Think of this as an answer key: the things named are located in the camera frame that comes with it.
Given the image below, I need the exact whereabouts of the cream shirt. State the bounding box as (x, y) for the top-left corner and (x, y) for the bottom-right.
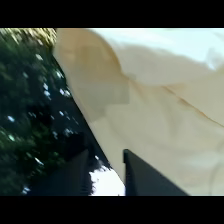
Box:
(52, 28), (224, 197)

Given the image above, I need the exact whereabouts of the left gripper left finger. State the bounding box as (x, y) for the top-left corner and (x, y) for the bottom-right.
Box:
(29, 148), (93, 197)

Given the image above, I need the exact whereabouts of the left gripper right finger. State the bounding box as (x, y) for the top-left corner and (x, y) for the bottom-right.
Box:
(122, 148), (188, 197)

